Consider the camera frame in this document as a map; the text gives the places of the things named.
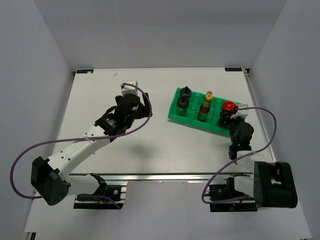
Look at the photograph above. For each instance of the red-lid sauce jar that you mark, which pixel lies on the red-lid sauce jar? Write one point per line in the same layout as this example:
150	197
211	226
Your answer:
229	108

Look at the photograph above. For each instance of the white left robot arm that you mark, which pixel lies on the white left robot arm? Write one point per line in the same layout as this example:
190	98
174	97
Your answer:
50	176

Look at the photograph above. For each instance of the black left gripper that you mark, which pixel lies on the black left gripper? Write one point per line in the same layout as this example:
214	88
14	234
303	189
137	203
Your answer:
144	110

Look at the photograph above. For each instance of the green three-compartment bin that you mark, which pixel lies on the green three-compartment bin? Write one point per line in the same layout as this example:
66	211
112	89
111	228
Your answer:
189	116

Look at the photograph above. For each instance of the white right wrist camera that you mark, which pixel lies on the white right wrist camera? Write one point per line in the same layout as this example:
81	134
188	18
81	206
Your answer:
241	112

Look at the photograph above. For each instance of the blue right corner label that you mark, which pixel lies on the blue right corner label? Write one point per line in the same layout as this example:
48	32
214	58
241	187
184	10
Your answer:
233	69

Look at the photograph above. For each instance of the yellow-cap brown sauce bottle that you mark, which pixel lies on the yellow-cap brown sauce bottle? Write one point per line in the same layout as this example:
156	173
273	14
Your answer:
205	107

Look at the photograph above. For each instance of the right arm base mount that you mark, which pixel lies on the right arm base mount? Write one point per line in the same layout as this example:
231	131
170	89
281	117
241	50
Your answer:
225	195

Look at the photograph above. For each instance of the blue left corner label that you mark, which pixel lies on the blue left corner label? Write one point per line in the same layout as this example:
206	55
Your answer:
84	71

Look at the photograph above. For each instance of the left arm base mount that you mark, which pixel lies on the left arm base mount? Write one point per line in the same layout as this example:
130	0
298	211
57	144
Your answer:
93	192

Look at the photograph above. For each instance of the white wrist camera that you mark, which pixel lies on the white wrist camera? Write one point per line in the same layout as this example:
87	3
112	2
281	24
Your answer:
129	88
241	112

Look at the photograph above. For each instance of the blue corner label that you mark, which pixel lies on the blue corner label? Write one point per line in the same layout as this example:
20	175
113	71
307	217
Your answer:
233	69
84	71

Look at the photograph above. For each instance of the glass shaker black knob lid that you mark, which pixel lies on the glass shaker black knob lid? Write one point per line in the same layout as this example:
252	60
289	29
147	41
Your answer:
185	92

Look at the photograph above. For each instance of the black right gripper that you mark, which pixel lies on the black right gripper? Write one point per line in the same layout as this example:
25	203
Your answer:
222	120

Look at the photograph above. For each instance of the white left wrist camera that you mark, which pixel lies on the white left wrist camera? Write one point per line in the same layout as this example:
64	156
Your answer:
129	88

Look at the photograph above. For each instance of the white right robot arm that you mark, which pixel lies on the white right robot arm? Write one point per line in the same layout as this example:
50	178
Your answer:
272	184

